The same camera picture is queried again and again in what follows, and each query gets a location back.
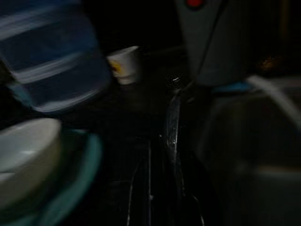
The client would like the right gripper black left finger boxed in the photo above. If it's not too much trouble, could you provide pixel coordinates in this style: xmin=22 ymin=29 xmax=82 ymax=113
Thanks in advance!
xmin=127 ymin=135 xmax=166 ymax=226

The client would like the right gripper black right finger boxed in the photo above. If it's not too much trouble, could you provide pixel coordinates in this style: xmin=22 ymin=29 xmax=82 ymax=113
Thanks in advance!
xmin=166 ymin=76 xmax=206 ymax=226

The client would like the light blue plate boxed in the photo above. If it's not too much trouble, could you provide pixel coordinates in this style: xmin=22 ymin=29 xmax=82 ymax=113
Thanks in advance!
xmin=0 ymin=128 xmax=104 ymax=226

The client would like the white bowl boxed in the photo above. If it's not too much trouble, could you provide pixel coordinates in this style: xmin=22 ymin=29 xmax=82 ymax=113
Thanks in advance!
xmin=0 ymin=117 xmax=62 ymax=212

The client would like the stainless steel sink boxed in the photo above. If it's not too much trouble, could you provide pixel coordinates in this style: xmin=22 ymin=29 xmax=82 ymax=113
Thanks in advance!
xmin=199 ymin=77 xmax=301 ymax=226

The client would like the white printed mug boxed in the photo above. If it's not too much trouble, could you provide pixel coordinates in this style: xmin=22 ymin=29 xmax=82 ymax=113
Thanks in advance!
xmin=107 ymin=46 xmax=142 ymax=85

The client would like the grey water filter red label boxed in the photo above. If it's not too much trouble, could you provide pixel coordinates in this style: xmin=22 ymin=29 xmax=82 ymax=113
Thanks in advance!
xmin=175 ymin=0 xmax=256 ymax=94

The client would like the white tiered plastic food container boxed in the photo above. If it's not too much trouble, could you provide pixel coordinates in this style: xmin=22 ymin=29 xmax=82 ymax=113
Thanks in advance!
xmin=0 ymin=0 xmax=111 ymax=114

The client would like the white filter hose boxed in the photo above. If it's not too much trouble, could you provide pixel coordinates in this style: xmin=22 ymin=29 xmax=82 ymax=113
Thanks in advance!
xmin=244 ymin=74 xmax=301 ymax=132

